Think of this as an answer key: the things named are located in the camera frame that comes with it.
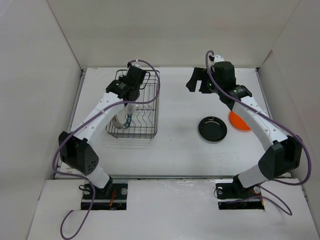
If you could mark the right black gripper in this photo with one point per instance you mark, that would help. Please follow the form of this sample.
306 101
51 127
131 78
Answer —
199 74

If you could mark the clear glass plate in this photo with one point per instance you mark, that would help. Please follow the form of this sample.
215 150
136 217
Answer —
132 109

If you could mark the white plate red characters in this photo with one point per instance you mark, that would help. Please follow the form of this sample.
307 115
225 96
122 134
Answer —
116 123

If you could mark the white plate green rim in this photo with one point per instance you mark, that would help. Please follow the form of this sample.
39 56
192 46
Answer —
128 120

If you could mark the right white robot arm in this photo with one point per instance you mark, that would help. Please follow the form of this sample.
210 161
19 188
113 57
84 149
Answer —
282 149

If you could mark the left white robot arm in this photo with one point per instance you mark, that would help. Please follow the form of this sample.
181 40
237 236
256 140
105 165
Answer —
78 152

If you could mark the orange plate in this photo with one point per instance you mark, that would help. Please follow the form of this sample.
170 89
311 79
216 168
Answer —
237 122

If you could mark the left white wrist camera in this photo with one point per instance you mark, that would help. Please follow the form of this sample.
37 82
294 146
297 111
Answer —
133 66

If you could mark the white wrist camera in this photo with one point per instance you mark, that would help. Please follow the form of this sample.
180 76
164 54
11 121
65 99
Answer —
133 66
213 59

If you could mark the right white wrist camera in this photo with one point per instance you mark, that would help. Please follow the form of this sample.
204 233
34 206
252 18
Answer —
213 59

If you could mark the grey wire dish rack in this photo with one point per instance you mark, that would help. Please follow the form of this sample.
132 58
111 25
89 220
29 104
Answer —
144 125

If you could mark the aluminium rail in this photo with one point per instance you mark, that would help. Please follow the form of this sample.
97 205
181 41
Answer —
121 176

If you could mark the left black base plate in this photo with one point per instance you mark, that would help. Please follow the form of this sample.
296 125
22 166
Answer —
114 199

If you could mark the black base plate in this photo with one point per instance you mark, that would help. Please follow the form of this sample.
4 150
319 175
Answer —
231 197
114 199

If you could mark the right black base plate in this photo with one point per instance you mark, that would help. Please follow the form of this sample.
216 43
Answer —
231 197

